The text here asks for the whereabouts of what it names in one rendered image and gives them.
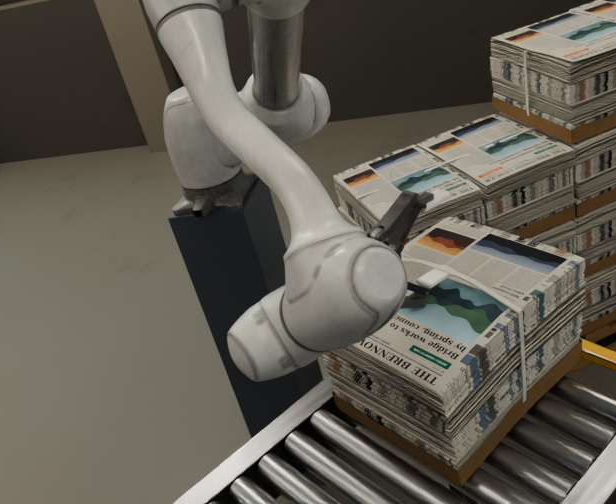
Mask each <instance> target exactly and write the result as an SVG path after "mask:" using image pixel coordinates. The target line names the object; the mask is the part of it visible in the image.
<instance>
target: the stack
mask: <svg viewBox="0 0 616 504"><path fill-rule="evenodd" d="M498 114H499V115H495V114H493V115H490V116H487V117H484V118H481V119H478V120H475V121H473V122H470V123H467V124H465V125H462V126H460V127H457V128H455V129H452V130H449V131H447V132H445V133H442V134H440V135H437V136H435V137H432V138H430V139H428V140H425V141H423V142H421V143H419V144H417V146H416V145H412V146H409V147H406V148H403V149H400V150H397V151H395V152H392V153H389V154H387V155H384V156H382V157H379V158H377V159H374V160H371V161H369V162H366V163H364V164H361V165H358V166H356V167H353V168H351V169H348V170H346V171H344V172H341V173H339V174H337V175H334V176H333V177H334V178H333V180H334V184H335V185H334V187H335V189H336V192H337V193H338V196H339V198H338V199H339V203H340V204H341V205H340V206H341V207H338V211H339V213H340V215H341V217H342V218H343V219H344V220H345V221H346V222H348V223H349V224H351V225H353V226H356V227H359V228H362V229H363V232H364V233H365V235H366V236H367V232H368V231H369V230H370V229H371V228H373V227H374V226H376V225H377V224H378V222H379V221H380V220H381V218H382V217H383V216H384V215H385V213H386V212H387V211H388V209H389V208H390V207H391V205H392V204H393V203H394V202H395V200H396V199H397V198H398V196H399V195H400V194H401V193H402V191H403V190H409V191H412V192H416V193H418V194H421V193H423V192H430V193H431V192H432V191H434V190H436V189H438V188H439V189H443V190H447V191H450V192H453V196H452V197H451V198H449V199H447V200H445V201H444V202H442V203H440V204H438V205H437V206H435V207H433V208H432V209H430V210H428V211H426V212H425V213H423V212H420V213H419V215H418V217H417V218H416V220H415V222H414V224H413V226H412V228H411V230H410V232H409V234H408V235H407V237H406V239H405V241H404V245H406V244H407V243H409V242H410V241H412V240H413V239H414V238H416V237H417V236H419V235H420V234H422V233H423V232H425V231H426V230H428V229H429V228H431V227H432V226H434V225H436V224H437V223H439V222H441V221H443V220H445V219H447V218H449V217H452V218H456V219H460V220H465V221H469V222H473V223H477V224H480V225H484V226H487V227H490V228H494V229H497V230H500V231H504V232H507V233H511V232H513V231H515V230H518V229H520V228H522V227H524V226H527V225H529V224H531V223H534V222H536V221H539V220H541V219H543V218H546V217H548V216H550V215H553V214H555V213H558V212H560V211H562V210H565V209H567V208H569V207H572V206H573V203H575V204H577V205H578V204H580V203H582V202H584V201H587V200H589V199H591V198H594V197H596V196H598V195H601V194H603V193H606V192H608V191H610V190H613V189H615V188H616V127H614V128H611V129H609V130H606V131H604V132H601V133H598V134H596V135H593V136H591V137H588V138H586V139H583V140H581V141H578V142H576V143H573V144H569V143H567V142H565V141H563V140H561V139H558V138H556V137H554V136H552V135H550V134H548V133H545V132H543V131H541V130H539V129H537V128H535V127H533V126H530V125H528V124H526V123H524V122H522V121H520V120H517V119H515V118H513V117H511V116H509V115H507V114H504V113H502V112H498ZM527 239H529V240H532V241H536V242H539V243H542V244H545V245H548V246H551V247H555V248H557V249H560V250H563V251H565V252H568V253H571V254H574V255H576V256H579V257H582V258H584V259H585V266H589V265H591V264H593V263H595V262H597V261H599V260H602V259H604V258H606V257H608V256H610V255H613V254H615V253H616V201H613V202H611V203H609V204H606V205H604V206H602V207H600V208H597V209H595V210H593V211H591V212H588V213H586V214H584V215H582V216H579V217H576V216H575V218H573V219H570V220H568V221H566V222H563V223H561V224H559V225H557V226H554V227H552V228H550V229H547V230H545V231H543V232H541V233H538V234H536V235H534V236H531V237H529V238H527ZM583 280H584V282H586V284H585V288H584V290H585V291H586V293H585V299H584V301H585V303H584V305H585V307H584V310H582V313H581V315H582V323H581V326H583V325H585V324H587V323H590V322H592V321H594V320H596V319H598V318H601V317H603V316H605V315H607V314H609V313H612V312H614V311H616V264H615V265H613V266H611V267H609V268H606V269H604V270H602V271H600V272H597V273H595V274H593V275H591V276H588V277H586V278H584V279H583ZM615 332H616V321H613V322H611V323H609V324H607V325H604V326H602V327H600V328H598V329H596V330H594V331H592V332H590V333H588V334H585V335H583V336H581V337H580V338H582V339H585V340H587V341H590V342H593V343H595V344H596V341H598V340H600V339H602V338H604V337H607V336H609V335H611V334H613V333H615ZM605 347H606V348H608V349H611V350H613V351H616V342H614V343H611V344H609V345H607V346H605Z"/></svg>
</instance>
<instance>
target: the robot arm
mask: <svg viewBox="0 0 616 504"><path fill-rule="evenodd" d="M142 1H143V4H144V7H145V10H146V13H147V15H148V17H149V19H150V21H151V23H152V25H153V27H154V29H155V32H156V34H157V36H158V38H159V41H160V43H161V45H162V46H163V48H164V50H165V51H166V53H167V55H168V56H169V58H170V60H171V61H172V63H173V65H174V67H175V69H176V70H177V72H178V74H179V76H180V78H181V80H182V82H183V84H184V87H181V88H179V89H177V90H175V91H174V92H172V93H171V94H170V95H169V96H168V97H167V99H166V103H165V107H164V114H163V127H164V138H165V143H166V146H167V150H168V153H169V156H170V159H171V162H172V164H173V167H174V169H175V171H176V173H177V175H178V177H179V180H180V182H181V185H182V189H183V193H184V194H183V196H182V198H181V200H180V201H179V202H178V203H177V204H176V205H175V206H174V207H173V208H172V211H173V214H174V215H175V216H179V215H183V214H188V213H193V215H194V217H195V218H196V219H199V218H203V217H204V216H205V215H207V214H208V213H209V212H210V211H219V210H232V211H234V210H238V209H240V208H242V207H243V201H244V199H245V197H246V195H247V194H248V192H249V190H250V188H251V186H252V185H253V183H254V181H255V180H256V179H257V178H260V179H261V180H262V181H263V182H264V183H265V184H266V185H267V186H268V187H269V188H270V189H271V190H272V191H273V192H274V193H275V194H276V196H277V197H278V198H279V200H280V201H281V203H282V205H283V207H284V209H285V211H286V214H287V216H288V220H289V223H290V228H291V242H290V246H289V248H288V250H287V252H286V253H285V255H284V256H283V258H284V264H285V285H284V286H282V287H280V288H278V289H276V290H274V291H273V292H271V293H269V294H268V295H266V296H265V297H263V298H262V299H261V301H259V302H258V303H256V304H255V305H253V306H252V307H250V308H249V309H248V310H247V311H246V312H245V313H244V314H243V315H242V316H241V317H240V318H239V319H238V320H237V321H236V322H235V323H234V325H233V326H232V327H231V328H230V330H229V331H228V333H227V343H228V348H229V352H230V355H231V357H232V359H233V361H234V363H235V365H236V366H237V367H238V368H239V370H240V371H241V372H242V373H244V374H245V375H246V376H247V377H248V378H250V379H251V380H253V381H256V382H260V381H266V380H271V379H274V378H278V377H281V376H284V375H287V374H289V373H290V372H292V371H294V370H296V369H298V368H301V367H305V366H306V365H308V364H310V363H311V362H313V361H314V360H316V359H317V358H319V357H320V356H322V355H323V354H325V353H327V352H329V351H331V350H333V349H341V348H344V347H348V346H350V345H353V344H355V343H358V342H360V341H362V340H364V339H366V338H367V337H369V336H371V335H372V334H374V333H376V332H377V331H378V330H380V329H381V328H382V327H384V326H385V325H386V324H387V323H388V322H389V321H390V320H391V319H392V318H393V317H394V316H395V315H396V313H397V312H398V311H399V309H404V308H424V307H425V306H426V304H427V301H426V300H425V297H426V296H427V295H428V294H429V292H430V291H432V290H433V289H435V288H437V287H438V286H439V285H440V284H439V283H440V282H442V281H443V280H445V279H447V278H448V277H450V276H452V275H450V274H448V273H445V272H443V271H440V270H437V269H433V270H432V271H430V272H428V273H427V274H425V275H423V276H421V277H420V278H418V279H416V284H419V285H416V284H414V283H411V282H408V278H407V272H406V269H405V266H404V264H403V262H402V260H401V252H402V251H403V249H404V241H405V239H406V237H407V235H408V234H409V232H410V230H411V228H412V226H413V224H414V222H415V220H416V218H417V217H418V215H419V213H420V212H423V213H425V212H426V211H428V210H430V209H432V208H433V207H435V206H437V205H438V204H440V203H442V202H444V201H445V200H447V199H449V198H451V197H452V196H453V192H450V191H447V190H443V189H439V188H438V189H436V190H434V191H432V192H431V193H430V192H423V193H421V194H418V193H416V192H412V191H409V190H403V191H402V193H401V194H400V195H399V196H398V198H397V199H396V200H395V202H394V203H393V204H392V205H391V207H390V208H389V209H388V211H387V212H386V213H385V215H384V216H383V217H382V218H381V220H380V221H379V222H378V224H377V225H376V226H374V227H373V228H371V229H370V230H369V231H368V232H367V236H366V235H365V233H364V232H363V229H362V228H359V227H356V226H353V225H351V224H349V223H348V222H346V221H345V220H344V219H343V218H342V217H341V215H340V214H339V212H338V211H337V209H336V207H335V205H334V204H333V202H332V200H331V198H330V197H329V195H328V193H327V191H326V190H325V188H324V187H323V185H322V184H321V182H320V180H319V179H318V178H317V176H316V175H315V174H314V173H313V171H312V170H311V169H310V168H309V167H308V166H307V164H306V163H305V162H304V161H303V160H302V159H301V158H300V157H299V156H298V155H297V154H296V153H295V152H294V151H292V150H291V149H290V148H289V147H288V146H291V145H294V144H296V143H299V142H302V141H304V140H306V139H309V138H310V137H312V136H313V135H315V134H316V133H317V132H318V131H320V130H321V129H322V128H323V127H324V125H325V124H326V123H327V120H328V118H329V116H330V102H329V98H328V94H327V92H326V89H325V87H324V86H323V84H322V83H321V82H319V80H318V79H316V78H314V77H312V76H310V75H307V74H302V73H300V66H301V47H302V39H303V20H304V8H305V7H306V6H307V5H308V3H309V2H310V0H142ZM241 5H245V6H246V7H247V14H248V25H249V36H250V47H251V58H252V69H253V74H252V75H251V76H250V78H249V79H248V81H247V83H246V85H245V87H244V88H243V89H242V91H240V92H238V93H237V91H236V88H235V86H234V83H233V79H232V76H231V71H230V66H229V60H228V54H227V49H226V42H225V34H224V26H223V20H222V16H221V13H222V12H225V11H227V10H229V9H231V8H234V7H236V6H241ZM242 162H243V163H244V164H245V165H246V166H247V167H248V168H249V169H250V170H248V171H243V170H242V167H241V165H240V164H241V163H242ZM388 245H393V246H395V249H391V248H390V247H389V246H388ZM407 290H410V291H412V292H415V293H414V296H406V292H407Z"/></svg>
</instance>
